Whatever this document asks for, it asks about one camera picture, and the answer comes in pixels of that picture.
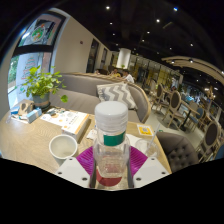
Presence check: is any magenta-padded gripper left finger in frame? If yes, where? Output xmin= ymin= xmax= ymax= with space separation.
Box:
xmin=54 ymin=146 xmax=98 ymax=189

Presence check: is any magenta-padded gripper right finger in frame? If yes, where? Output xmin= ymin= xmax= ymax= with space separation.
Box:
xmin=126 ymin=145 xmax=170 ymax=189

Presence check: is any clear plastic water bottle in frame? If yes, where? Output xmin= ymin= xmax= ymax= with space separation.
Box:
xmin=92 ymin=100 xmax=131 ymax=179

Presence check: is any dark grey tufted armchair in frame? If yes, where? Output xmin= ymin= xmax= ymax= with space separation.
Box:
xmin=155 ymin=131 xmax=200 ymax=174

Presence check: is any white drinking straw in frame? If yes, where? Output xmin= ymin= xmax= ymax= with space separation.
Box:
xmin=146 ymin=123 xmax=162 ymax=151

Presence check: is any yellow square table card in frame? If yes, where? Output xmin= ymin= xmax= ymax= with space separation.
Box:
xmin=136 ymin=123 xmax=154 ymax=137

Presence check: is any white folded leaflet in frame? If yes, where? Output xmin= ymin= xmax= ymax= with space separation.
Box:
xmin=86 ymin=128 xmax=98 ymax=140

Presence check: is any white flat printed box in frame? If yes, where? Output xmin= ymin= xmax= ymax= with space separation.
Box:
xmin=41 ymin=109 xmax=91 ymax=141

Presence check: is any blue and brown tissue box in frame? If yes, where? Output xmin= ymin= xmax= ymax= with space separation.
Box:
xmin=9 ymin=99 xmax=43 ymax=125

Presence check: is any group of dining chairs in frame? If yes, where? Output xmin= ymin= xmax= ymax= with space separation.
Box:
xmin=148 ymin=82 xmax=224 ymax=161

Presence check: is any grey curved sofa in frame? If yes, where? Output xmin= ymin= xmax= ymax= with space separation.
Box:
xmin=49 ymin=71 xmax=152 ymax=124

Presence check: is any grey zigzag pillow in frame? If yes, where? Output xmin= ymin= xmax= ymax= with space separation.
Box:
xmin=96 ymin=82 xmax=138 ymax=111

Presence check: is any green potted plant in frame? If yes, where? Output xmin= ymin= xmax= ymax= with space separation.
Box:
xmin=20 ymin=65 xmax=69 ymax=111

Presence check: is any person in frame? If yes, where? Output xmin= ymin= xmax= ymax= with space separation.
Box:
xmin=110 ymin=69 xmax=122 ymax=79
xmin=121 ymin=69 xmax=136 ymax=84

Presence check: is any group of ceiling lights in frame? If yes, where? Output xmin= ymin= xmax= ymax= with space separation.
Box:
xmin=104 ymin=4 xmax=201 ymax=48

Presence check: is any white mug with green handle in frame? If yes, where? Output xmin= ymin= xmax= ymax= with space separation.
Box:
xmin=48 ymin=133 xmax=79 ymax=167

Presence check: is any framed wall poster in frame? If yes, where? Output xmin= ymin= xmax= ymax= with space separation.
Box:
xmin=18 ymin=16 xmax=66 ymax=48

